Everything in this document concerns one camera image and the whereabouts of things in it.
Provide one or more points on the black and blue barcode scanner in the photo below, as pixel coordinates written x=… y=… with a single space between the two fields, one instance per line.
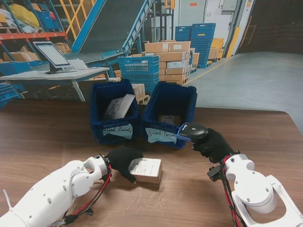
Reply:
x=193 y=131

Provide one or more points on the blue bin labelled bagged parcels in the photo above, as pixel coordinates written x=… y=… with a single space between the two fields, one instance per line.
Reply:
x=113 y=111

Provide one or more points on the tall cardboard box white label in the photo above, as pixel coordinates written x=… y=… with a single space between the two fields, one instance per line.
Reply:
x=149 y=169

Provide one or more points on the paper label bagged parcels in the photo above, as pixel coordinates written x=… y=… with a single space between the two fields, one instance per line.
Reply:
x=120 y=131

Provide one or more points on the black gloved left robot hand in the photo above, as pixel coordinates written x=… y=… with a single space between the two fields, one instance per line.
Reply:
x=123 y=158

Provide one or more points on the cardboard box handwritten label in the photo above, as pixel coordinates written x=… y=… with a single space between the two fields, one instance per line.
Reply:
x=170 y=119

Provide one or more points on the printed warehouse backdrop banner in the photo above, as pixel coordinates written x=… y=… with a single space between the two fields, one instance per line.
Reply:
x=248 y=71

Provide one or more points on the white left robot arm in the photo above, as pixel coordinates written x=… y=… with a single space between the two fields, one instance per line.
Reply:
x=54 y=194

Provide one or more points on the white plastic mailer bag parcel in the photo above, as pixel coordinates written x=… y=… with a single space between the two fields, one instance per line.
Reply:
x=118 y=107

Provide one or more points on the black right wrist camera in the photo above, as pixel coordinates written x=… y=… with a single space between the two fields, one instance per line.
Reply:
x=214 y=173

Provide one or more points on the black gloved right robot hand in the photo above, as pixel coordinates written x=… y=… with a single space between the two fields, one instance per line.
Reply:
x=215 y=146

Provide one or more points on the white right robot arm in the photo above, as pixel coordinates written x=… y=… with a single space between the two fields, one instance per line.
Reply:
x=255 y=189

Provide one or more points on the paper label boxed parcels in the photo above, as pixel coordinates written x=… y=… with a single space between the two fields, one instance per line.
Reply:
x=161 y=137

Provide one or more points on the blue bin labelled boxed parcels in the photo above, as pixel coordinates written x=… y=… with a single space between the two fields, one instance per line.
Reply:
x=170 y=104

